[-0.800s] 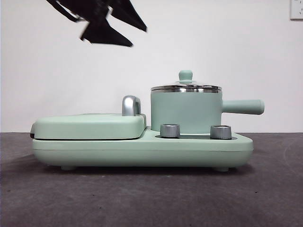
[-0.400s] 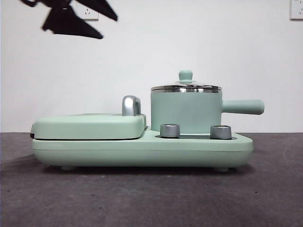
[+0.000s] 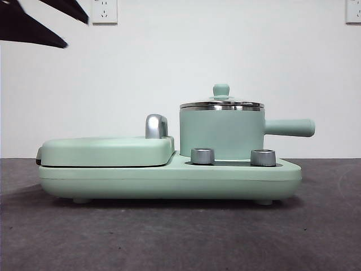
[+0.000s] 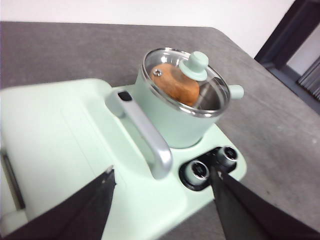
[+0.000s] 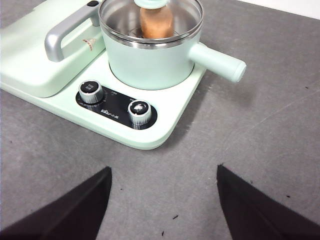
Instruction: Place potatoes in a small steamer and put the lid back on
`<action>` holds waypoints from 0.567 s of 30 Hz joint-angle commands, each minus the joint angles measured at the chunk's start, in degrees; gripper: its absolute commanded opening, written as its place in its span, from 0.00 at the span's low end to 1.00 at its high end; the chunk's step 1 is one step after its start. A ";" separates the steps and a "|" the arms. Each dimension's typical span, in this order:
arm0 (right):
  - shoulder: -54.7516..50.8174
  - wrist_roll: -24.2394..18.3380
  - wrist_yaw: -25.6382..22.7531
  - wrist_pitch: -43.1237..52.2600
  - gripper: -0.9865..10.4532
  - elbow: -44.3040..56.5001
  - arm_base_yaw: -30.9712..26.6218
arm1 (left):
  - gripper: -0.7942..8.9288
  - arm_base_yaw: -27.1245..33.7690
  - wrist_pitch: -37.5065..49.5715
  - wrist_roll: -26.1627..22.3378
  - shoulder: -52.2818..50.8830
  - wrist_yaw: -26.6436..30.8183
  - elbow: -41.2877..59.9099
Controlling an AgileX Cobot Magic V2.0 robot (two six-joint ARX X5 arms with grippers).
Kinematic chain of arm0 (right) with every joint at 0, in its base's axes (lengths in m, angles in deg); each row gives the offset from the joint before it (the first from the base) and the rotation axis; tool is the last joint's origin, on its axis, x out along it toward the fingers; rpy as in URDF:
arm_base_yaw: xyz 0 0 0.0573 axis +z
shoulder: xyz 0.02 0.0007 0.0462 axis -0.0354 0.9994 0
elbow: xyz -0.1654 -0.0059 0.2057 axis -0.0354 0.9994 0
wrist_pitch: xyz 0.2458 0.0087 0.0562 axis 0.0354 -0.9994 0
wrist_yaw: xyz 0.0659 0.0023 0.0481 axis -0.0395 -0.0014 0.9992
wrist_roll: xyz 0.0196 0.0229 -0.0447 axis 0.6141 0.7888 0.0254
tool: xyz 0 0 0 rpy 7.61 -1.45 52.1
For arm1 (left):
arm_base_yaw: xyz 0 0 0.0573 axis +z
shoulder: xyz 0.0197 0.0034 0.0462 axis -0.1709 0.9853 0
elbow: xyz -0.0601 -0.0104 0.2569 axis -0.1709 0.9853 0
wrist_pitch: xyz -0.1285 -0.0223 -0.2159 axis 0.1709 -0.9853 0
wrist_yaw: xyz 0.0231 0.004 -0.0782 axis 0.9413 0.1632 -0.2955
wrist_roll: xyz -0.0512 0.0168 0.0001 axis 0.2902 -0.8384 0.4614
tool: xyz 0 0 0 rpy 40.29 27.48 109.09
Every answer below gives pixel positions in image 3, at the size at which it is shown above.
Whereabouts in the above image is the glass lid with green knob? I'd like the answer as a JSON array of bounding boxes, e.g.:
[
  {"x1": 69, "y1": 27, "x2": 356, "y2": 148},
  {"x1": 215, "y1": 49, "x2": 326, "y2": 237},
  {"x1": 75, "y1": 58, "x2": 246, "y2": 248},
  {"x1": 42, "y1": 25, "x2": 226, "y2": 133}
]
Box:
[{"x1": 179, "y1": 83, "x2": 265, "y2": 110}]

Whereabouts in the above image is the mint green steamer pot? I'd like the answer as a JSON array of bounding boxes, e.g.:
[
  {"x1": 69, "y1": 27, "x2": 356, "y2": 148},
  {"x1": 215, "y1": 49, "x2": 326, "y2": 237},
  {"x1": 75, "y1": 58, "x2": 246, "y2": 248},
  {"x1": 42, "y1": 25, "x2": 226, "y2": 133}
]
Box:
[{"x1": 179, "y1": 107, "x2": 315, "y2": 159}]

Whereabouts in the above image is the mint green griddle cover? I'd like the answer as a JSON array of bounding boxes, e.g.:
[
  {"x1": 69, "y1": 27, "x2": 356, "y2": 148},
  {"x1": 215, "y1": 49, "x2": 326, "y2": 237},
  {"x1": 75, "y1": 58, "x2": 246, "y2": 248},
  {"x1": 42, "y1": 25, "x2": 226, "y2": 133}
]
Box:
[{"x1": 36, "y1": 135, "x2": 175, "y2": 168}]

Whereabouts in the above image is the mint green breakfast maker base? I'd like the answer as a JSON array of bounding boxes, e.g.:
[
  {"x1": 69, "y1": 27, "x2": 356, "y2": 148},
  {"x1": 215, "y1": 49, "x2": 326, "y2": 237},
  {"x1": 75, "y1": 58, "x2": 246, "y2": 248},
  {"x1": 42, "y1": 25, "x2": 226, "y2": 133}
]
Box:
[{"x1": 38, "y1": 149, "x2": 302, "y2": 205}]

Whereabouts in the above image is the silver control knob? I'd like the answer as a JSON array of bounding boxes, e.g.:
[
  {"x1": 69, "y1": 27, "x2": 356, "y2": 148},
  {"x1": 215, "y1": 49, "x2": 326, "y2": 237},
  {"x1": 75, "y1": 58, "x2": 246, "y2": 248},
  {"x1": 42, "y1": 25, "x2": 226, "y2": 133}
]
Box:
[
  {"x1": 190, "y1": 147, "x2": 215, "y2": 165},
  {"x1": 250, "y1": 148, "x2": 276, "y2": 167}
]

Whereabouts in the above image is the white wall socket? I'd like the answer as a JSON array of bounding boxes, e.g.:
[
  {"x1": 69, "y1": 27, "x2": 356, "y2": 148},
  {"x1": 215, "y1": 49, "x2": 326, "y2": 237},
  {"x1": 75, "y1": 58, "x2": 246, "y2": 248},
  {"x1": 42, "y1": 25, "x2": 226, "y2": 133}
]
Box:
[
  {"x1": 345, "y1": 0, "x2": 361, "y2": 25},
  {"x1": 89, "y1": 0, "x2": 118, "y2": 26}
]

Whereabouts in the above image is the chrome cover handle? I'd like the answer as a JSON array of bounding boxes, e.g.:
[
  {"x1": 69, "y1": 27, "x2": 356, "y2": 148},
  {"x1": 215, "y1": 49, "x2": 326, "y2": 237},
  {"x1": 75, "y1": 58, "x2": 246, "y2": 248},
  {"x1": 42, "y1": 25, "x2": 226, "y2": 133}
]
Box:
[{"x1": 144, "y1": 113, "x2": 170, "y2": 139}]

